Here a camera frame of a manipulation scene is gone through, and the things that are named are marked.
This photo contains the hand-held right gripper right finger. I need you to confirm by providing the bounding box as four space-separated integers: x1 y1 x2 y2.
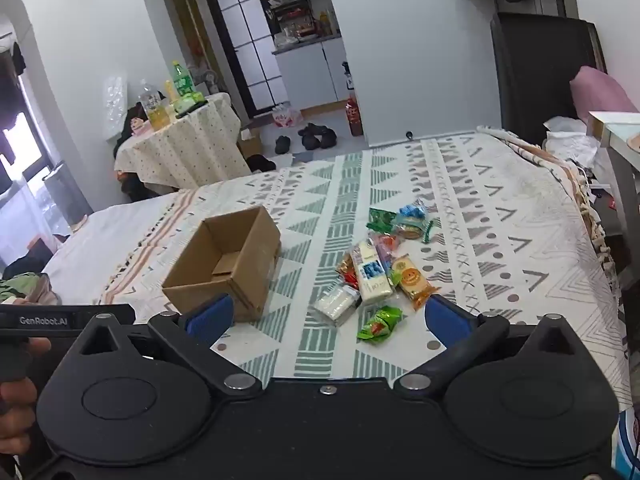
394 294 583 401

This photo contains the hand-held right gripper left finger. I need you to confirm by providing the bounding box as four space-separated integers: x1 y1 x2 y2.
74 294 263 397

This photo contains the yellow smiley-face snack packet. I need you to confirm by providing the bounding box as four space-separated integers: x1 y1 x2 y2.
390 255 437 308

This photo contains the bright green snack packet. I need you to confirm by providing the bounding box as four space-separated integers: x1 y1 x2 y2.
356 305 404 343

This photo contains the brown cardboard box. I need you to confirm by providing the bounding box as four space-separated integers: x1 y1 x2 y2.
161 205 282 323

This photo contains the long white blue-print snack packet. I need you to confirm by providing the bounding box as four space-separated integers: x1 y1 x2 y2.
350 240 394 305

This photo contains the purple snack packet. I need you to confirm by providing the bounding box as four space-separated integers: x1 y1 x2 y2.
377 242 401 272

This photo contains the round cake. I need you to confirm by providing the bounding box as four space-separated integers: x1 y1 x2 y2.
392 217 435 245

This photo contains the blue snack packet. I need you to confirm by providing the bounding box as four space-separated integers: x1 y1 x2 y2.
397 200 428 223

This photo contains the clear packet of white snacks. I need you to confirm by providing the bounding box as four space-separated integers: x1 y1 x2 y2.
314 284 362 322

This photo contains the small red yellow snack packet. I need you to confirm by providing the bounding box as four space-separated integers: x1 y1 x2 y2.
335 255 362 291

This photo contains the dark green square snack packet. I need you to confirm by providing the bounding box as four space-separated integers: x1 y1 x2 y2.
366 208 398 235

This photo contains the person's left hand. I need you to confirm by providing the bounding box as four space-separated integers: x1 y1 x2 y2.
0 337 52 461

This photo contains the green cloth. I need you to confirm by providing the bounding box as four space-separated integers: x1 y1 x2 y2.
0 272 63 306

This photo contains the dark cloth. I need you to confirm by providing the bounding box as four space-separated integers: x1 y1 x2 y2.
0 240 61 281

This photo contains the round table with dotted cloth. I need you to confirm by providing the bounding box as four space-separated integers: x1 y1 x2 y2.
114 92 252 193

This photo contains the small cardboard box on floor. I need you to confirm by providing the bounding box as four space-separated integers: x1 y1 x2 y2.
237 127 263 158

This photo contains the window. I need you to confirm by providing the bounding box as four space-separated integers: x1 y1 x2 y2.
0 10 56 201

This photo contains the pile of black shoes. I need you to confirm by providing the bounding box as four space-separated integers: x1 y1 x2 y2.
297 122 338 151

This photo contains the pink plastic bag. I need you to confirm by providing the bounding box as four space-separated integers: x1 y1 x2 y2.
271 102 303 128

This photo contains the orange drink bottle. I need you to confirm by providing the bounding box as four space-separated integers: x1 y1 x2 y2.
139 79 168 130

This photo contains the green tissue pack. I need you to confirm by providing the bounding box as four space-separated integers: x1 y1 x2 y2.
172 91 207 113

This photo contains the clear plastic bag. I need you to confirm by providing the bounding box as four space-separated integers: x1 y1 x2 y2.
102 75 128 141

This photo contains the white plastic bag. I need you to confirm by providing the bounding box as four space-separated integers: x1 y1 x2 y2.
544 116 601 161

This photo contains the red bottle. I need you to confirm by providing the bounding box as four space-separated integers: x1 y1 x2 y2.
345 99 364 137

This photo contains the green soda bottle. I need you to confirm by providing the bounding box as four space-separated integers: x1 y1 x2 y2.
170 60 197 106

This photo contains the white side table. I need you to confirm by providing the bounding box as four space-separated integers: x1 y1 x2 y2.
587 110 640 251

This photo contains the black headboard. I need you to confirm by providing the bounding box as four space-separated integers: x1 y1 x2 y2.
490 12 608 146

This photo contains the white kitchen cabinet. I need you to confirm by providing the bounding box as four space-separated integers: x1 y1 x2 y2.
272 37 351 113

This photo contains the pink pillow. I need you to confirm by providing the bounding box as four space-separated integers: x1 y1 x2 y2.
570 66 640 126

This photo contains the dark-framed sliding door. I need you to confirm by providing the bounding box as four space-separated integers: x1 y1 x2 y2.
202 0 288 116

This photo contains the cluttered kitchen shelf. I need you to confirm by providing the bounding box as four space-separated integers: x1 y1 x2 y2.
260 0 342 53

